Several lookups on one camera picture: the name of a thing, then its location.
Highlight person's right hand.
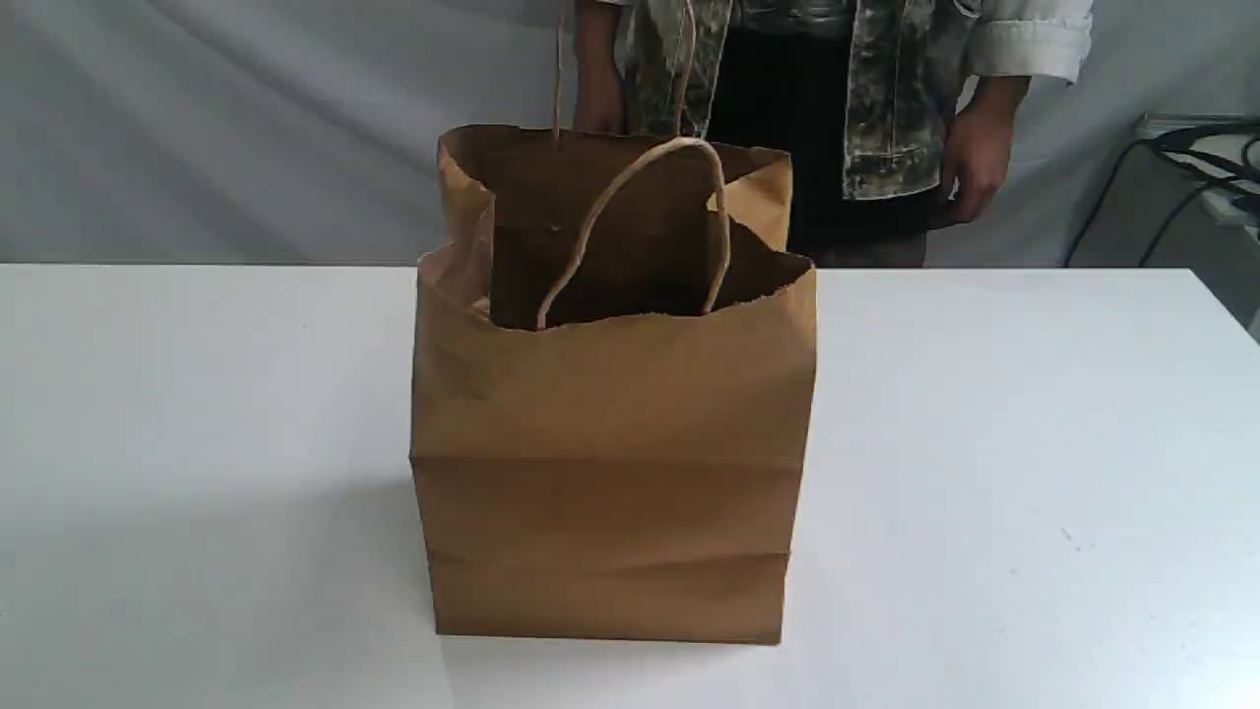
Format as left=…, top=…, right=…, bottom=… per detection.
left=573, top=65, right=626, bottom=135

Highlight person's left hand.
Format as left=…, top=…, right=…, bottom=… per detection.
left=932, top=99, right=1018, bottom=229

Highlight brown paper bag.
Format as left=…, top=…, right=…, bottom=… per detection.
left=410, top=107, right=816, bottom=646

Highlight person in patterned shirt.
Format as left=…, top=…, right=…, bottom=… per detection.
left=573, top=1, right=1094, bottom=269

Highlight white backdrop cloth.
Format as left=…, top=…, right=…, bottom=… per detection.
left=1, top=1, right=1257, bottom=268

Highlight black cables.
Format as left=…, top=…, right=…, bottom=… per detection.
left=1063, top=120, right=1260, bottom=269

